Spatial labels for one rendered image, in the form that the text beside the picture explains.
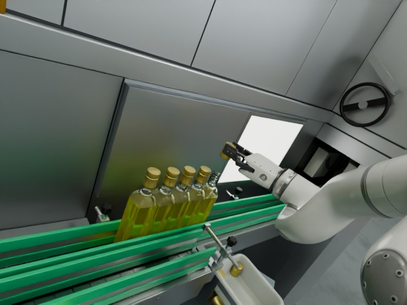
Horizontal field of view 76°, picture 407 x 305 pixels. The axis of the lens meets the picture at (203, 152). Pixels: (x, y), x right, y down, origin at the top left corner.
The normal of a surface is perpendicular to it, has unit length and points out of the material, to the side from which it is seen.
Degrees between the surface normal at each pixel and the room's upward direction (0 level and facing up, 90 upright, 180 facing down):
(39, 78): 90
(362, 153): 90
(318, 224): 93
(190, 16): 90
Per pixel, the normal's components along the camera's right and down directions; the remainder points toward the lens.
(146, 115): 0.57, 0.55
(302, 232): -0.57, 0.42
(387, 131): -0.73, -0.01
